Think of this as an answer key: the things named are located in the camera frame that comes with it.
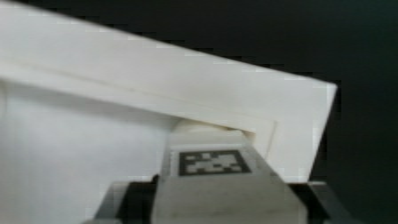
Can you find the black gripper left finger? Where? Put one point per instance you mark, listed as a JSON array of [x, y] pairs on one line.
[[126, 203]]

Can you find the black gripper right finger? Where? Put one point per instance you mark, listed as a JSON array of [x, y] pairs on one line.
[[325, 209]]

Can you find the white table leg front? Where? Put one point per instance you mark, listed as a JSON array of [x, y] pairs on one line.
[[219, 187]]

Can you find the white square table top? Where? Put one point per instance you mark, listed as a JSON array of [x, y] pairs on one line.
[[98, 90]]

